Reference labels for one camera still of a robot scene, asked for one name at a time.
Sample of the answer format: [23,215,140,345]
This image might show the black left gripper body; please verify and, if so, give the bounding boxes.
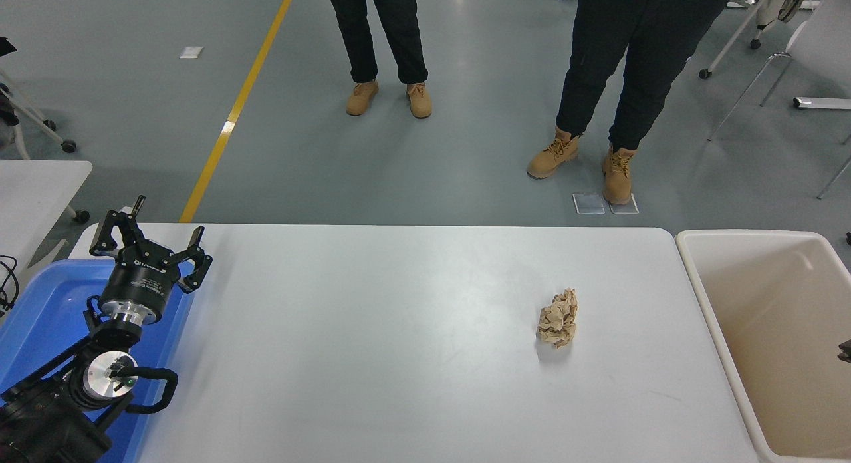
[100,251,182,315]

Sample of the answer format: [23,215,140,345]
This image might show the person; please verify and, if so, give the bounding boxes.
[326,0,433,119]
[527,0,742,206]

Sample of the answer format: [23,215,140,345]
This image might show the white wheeled stand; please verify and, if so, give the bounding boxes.
[0,67,78,154]

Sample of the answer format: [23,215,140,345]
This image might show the large pale bin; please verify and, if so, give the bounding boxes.
[675,229,851,463]

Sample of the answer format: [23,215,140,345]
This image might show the crumpled tan paper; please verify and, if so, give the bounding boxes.
[537,288,579,350]

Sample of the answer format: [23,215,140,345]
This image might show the beige hanging garment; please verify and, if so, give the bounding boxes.
[755,0,817,23]

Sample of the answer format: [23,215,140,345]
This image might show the blue plastic tray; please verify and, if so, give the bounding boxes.
[0,259,197,463]

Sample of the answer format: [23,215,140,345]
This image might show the white chair chrome legs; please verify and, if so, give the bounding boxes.
[707,0,851,142]

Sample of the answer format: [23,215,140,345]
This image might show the black cable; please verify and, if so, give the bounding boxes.
[0,255,19,317]

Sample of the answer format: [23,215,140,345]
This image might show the white wheeled rack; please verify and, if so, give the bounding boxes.
[698,0,785,79]

